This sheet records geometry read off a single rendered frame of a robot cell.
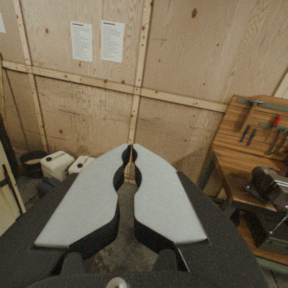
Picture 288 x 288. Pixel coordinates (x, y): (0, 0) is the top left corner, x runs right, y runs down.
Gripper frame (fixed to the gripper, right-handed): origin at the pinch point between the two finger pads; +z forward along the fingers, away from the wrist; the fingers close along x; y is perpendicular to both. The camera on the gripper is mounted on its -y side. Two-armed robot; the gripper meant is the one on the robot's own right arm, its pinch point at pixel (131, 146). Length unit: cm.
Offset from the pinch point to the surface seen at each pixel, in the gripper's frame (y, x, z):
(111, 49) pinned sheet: -14, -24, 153
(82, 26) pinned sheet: -31, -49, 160
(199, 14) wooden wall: -37, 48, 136
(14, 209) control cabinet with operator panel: 72, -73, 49
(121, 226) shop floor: 145, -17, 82
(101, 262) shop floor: 143, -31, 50
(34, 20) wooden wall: -37, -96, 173
